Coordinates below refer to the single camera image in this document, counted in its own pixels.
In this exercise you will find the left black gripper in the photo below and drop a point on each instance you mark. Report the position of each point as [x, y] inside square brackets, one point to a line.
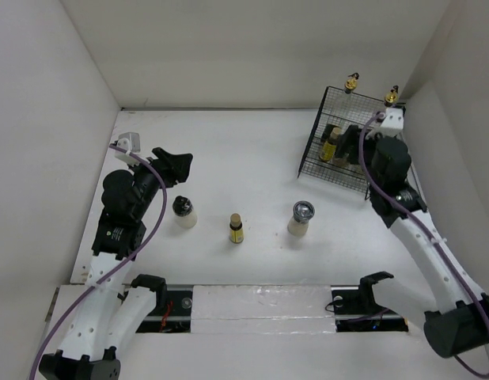
[176, 165]

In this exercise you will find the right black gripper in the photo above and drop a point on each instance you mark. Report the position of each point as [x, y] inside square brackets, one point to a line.
[350, 137]

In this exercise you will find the small yellow bottle cork cap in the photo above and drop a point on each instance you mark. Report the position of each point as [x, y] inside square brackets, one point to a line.
[236, 233]
[328, 149]

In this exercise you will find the white spice jar black cap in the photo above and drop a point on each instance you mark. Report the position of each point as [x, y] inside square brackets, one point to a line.
[184, 211]

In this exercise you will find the glass bottle with dark liquid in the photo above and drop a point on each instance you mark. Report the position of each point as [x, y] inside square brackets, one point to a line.
[350, 85]

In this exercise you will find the clear glass oil bottle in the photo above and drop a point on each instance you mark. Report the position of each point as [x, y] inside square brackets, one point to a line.
[391, 97]

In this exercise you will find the spice jar silver lid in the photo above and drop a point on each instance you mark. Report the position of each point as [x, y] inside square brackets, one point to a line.
[303, 212]

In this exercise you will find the spice jar black lid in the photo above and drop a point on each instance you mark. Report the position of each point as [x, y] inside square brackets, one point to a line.
[344, 163]

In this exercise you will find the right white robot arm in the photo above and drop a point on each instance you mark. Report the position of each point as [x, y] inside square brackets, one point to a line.
[454, 316]

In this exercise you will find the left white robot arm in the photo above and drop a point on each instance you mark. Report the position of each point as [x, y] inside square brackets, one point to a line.
[105, 317]

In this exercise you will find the black wire basket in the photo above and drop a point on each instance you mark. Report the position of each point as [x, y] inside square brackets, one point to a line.
[334, 111]

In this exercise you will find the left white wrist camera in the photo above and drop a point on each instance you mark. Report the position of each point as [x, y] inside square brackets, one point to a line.
[127, 143]

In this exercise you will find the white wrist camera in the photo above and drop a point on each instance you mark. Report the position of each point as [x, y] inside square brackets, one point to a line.
[389, 122]
[127, 143]

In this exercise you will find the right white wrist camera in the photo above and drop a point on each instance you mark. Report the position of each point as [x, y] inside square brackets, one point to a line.
[389, 122]

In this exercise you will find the black metal rail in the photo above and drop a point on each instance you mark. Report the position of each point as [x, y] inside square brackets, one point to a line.
[268, 310]

